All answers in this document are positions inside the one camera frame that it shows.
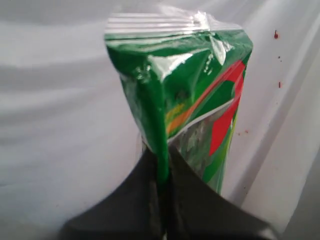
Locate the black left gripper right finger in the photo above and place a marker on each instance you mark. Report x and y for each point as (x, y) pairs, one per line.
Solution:
(199, 213)

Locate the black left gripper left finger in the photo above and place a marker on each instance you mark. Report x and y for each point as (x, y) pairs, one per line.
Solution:
(131, 212)

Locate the green seaweed package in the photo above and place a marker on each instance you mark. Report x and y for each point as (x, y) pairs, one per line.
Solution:
(182, 73)

